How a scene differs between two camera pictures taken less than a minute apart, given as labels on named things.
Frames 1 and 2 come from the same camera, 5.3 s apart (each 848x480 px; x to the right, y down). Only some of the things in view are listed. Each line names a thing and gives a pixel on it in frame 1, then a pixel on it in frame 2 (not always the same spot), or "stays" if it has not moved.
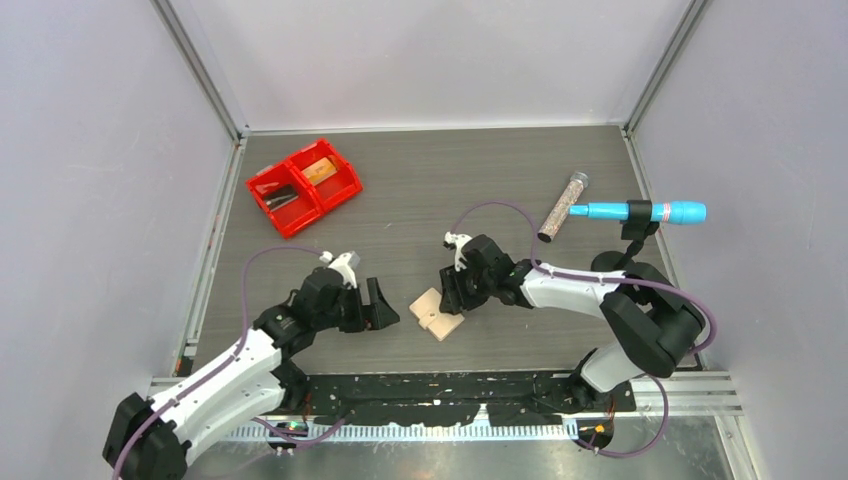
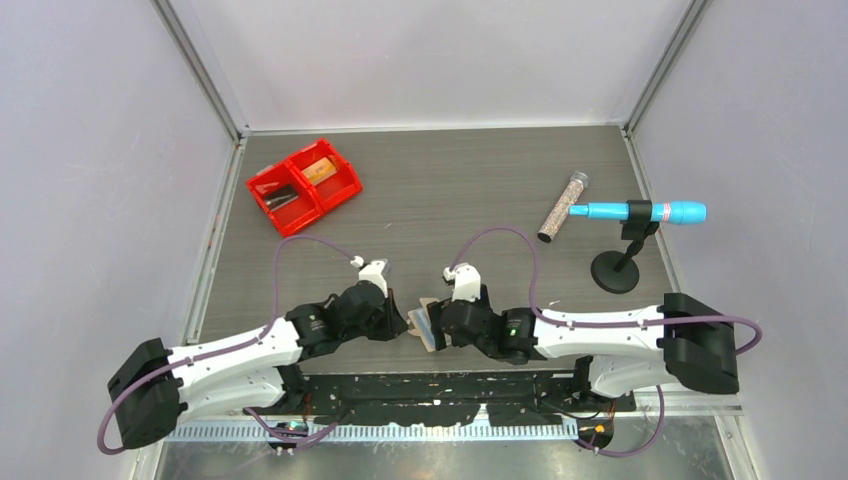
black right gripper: (454, 298) to (434, 311)
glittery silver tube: (560, 211) stays
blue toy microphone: (675, 211) stays
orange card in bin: (319, 170) stays
